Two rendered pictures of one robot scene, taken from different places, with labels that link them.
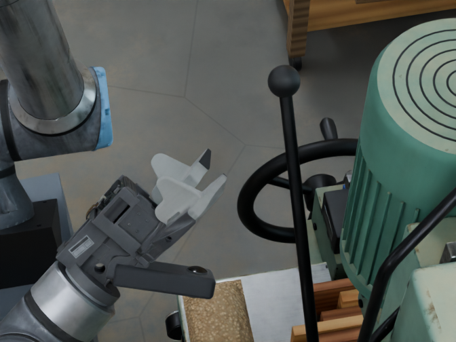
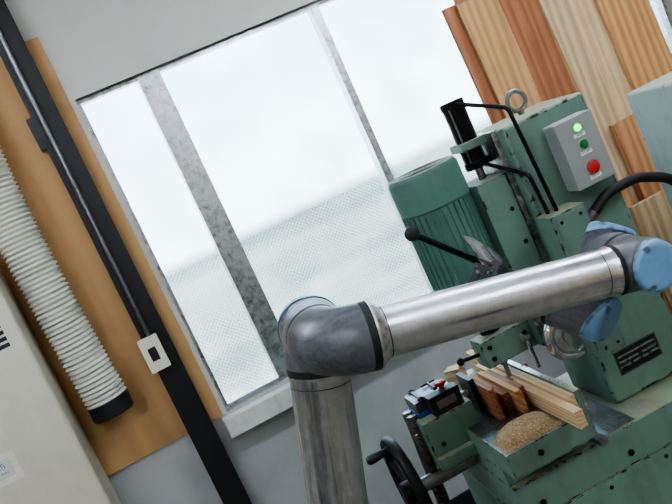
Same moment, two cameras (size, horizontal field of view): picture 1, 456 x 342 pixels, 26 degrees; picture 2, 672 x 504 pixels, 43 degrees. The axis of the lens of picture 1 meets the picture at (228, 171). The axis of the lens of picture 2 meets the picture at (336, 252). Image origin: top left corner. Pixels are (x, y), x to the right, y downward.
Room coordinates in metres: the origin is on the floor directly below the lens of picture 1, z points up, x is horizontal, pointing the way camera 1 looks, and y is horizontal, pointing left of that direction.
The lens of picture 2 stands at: (0.83, 1.79, 1.69)
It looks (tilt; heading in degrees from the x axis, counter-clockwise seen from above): 8 degrees down; 270
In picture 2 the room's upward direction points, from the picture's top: 25 degrees counter-clockwise
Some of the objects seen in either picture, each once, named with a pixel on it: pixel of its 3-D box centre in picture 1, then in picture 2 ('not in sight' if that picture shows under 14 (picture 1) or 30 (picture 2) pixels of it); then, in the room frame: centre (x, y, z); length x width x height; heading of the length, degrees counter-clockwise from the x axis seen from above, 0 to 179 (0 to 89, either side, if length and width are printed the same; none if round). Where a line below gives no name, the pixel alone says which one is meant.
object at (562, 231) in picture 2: not in sight; (571, 239); (0.34, -0.11, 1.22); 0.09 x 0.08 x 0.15; 10
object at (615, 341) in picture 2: not in sight; (594, 325); (0.37, -0.10, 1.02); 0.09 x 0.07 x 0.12; 100
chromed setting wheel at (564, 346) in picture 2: not in sight; (568, 334); (0.43, -0.12, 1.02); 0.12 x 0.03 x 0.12; 10
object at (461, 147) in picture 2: not in sight; (466, 133); (0.44, -0.24, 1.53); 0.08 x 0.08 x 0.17; 10
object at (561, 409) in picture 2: not in sight; (524, 391); (0.57, -0.16, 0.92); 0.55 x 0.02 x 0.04; 100
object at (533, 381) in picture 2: not in sight; (515, 378); (0.56, -0.25, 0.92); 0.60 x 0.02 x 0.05; 100
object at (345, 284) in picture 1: (373, 290); (480, 395); (0.66, -0.21, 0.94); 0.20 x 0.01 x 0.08; 100
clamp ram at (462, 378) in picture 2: not in sight; (460, 397); (0.71, -0.22, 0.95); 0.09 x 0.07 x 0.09; 100
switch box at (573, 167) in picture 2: not in sight; (579, 150); (0.24, -0.14, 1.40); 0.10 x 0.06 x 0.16; 10
